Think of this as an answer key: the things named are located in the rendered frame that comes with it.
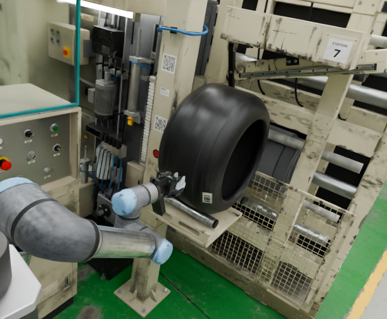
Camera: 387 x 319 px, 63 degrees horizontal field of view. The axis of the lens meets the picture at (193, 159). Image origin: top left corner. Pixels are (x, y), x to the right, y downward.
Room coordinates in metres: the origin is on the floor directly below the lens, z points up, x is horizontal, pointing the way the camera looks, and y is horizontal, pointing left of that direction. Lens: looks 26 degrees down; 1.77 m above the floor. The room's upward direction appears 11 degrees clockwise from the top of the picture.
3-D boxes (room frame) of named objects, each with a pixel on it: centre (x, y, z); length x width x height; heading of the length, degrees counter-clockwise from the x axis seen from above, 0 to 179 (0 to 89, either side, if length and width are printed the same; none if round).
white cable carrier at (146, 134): (1.51, 0.25, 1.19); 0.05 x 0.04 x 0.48; 150
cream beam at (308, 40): (1.58, -0.33, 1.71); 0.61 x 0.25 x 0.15; 60
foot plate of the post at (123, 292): (1.49, 0.16, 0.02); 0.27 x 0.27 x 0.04; 60
